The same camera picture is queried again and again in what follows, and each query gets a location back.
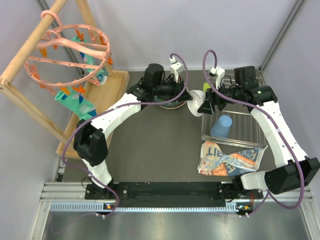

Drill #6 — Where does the white bowl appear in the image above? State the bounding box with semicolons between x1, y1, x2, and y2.
187;90;205;117

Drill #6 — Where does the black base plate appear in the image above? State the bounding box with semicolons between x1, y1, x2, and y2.
84;181;264;208

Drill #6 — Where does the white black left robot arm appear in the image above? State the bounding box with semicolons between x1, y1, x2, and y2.
73;61;192;199

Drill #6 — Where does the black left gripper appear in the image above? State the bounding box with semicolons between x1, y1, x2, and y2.
153;74;193;103

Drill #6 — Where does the light blue cup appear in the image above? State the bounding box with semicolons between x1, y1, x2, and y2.
210;115;233;138

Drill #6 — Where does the teal patterned sock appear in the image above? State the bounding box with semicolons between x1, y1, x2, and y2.
71;36;109;86
54;87;97;121

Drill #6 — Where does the aluminium frame rail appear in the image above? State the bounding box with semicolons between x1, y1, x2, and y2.
27;181;320;240

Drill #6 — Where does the wooden drying stand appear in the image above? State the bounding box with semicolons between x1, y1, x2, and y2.
0;0;114;149

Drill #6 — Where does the pink round clip hanger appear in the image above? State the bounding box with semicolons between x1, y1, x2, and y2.
24;10;111;95

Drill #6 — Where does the red teal floral plate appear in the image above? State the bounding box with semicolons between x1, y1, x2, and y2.
159;101;186;110

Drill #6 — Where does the dark blue speckled plate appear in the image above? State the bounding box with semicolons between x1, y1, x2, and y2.
154;96;180;104

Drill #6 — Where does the wire dish rack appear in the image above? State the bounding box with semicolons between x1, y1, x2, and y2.
201;72;269;148

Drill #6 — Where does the wooden tray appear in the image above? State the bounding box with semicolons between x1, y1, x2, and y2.
56;70;130;160

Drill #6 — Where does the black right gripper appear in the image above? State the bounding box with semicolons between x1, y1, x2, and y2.
197;80;243;116

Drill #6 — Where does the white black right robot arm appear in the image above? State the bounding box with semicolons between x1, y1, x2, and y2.
198;66;320;198

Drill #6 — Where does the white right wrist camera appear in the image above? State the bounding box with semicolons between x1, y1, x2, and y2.
209;66;225;90

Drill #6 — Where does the printed dish towel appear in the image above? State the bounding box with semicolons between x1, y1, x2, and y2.
197;141;267;177

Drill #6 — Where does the lime green bowl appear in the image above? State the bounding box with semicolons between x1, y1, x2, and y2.
202;82;211;92

